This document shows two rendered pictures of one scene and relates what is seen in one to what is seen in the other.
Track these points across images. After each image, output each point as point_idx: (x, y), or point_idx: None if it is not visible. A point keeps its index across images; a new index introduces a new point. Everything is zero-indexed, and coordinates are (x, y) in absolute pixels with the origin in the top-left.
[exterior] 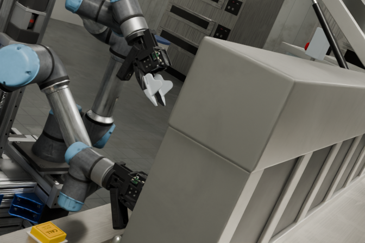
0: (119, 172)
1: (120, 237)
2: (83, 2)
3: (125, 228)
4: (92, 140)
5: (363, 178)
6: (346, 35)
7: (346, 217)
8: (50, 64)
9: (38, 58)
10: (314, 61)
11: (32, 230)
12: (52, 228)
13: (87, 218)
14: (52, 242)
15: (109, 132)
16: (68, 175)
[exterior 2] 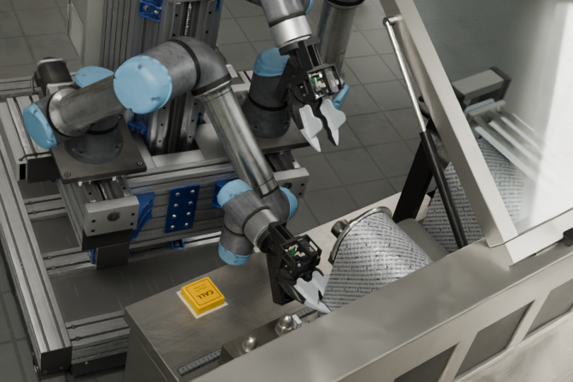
0: (274, 236)
1: (252, 340)
2: None
3: (289, 302)
4: (313, 112)
5: (534, 338)
6: (462, 183)
7: None
8: (193, 72)
9: (168, 76)
10: (259, 349)
11: (182, 292)
12: (207, 288)
13: None
14: (204, 309)
15: (336, 101)
16: (223, 223)
